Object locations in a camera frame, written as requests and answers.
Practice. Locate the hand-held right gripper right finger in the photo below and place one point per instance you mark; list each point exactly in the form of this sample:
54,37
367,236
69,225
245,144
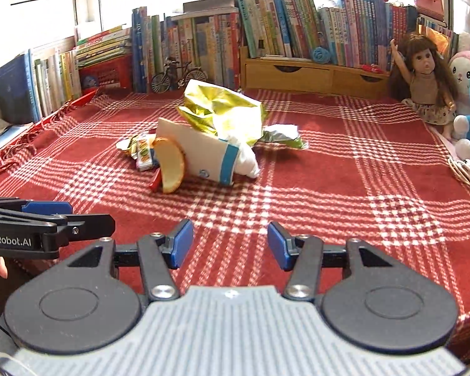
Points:
280,244

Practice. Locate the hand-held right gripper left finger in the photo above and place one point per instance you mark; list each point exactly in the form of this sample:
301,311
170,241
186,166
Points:
182,243

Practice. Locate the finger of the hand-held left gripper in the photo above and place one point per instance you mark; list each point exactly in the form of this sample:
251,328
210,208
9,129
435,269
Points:
47,207
90,225

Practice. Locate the red snack wrapper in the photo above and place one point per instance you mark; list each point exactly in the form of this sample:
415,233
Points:
156,182

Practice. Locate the orange slice toy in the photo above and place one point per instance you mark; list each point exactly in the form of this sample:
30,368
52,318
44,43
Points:
172,164

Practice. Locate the white gold snack wrapper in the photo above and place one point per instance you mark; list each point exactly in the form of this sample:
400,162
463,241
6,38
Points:
125,145

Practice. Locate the white tissue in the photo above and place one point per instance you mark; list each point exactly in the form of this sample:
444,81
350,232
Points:
246,160

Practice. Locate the macaron print snack wrapper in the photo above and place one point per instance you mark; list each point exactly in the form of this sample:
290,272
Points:
147,152

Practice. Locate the white paper cup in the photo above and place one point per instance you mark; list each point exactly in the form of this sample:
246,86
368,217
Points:
203,152

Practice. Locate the green white wrapper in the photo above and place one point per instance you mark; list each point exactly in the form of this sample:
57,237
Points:
282,135

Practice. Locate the large gold foil wrapper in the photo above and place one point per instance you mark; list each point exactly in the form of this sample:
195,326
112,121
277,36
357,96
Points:
219,109

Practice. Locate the row of pale-spined books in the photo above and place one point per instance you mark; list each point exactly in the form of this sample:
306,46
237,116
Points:
43,82

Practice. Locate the stack of flat-lying books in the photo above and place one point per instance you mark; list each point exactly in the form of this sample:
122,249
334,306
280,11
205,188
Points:
103,47

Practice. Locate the row of tall picture books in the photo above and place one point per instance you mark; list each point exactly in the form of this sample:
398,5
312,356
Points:
203,47

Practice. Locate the row of leaning paperback books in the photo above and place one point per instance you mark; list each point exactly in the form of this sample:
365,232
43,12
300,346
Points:
297,23

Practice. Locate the row of small books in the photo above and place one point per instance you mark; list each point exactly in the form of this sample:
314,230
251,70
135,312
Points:
438,35

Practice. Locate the red plaid blanket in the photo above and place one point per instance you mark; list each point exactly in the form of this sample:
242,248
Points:
337,188

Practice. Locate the red plastic crate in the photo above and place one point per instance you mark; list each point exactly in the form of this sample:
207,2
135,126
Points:
105,72

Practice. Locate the miniature black bicycle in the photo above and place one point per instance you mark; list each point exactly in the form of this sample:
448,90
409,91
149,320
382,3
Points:
180,76

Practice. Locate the wooden drawer organizer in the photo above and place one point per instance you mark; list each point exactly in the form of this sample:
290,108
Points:
297,76

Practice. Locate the blue yarn flower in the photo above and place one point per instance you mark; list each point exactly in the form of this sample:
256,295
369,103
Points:
321,55

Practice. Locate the small red trinket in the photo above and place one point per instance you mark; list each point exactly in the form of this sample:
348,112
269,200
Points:
370,69

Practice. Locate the long-haired doll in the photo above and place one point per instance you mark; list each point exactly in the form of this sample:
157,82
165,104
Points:
425,82

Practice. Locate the grey flat box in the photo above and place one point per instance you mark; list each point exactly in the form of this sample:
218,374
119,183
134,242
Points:
207,8

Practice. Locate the white pink bunny plush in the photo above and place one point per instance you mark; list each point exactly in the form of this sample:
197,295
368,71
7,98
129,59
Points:
468,70

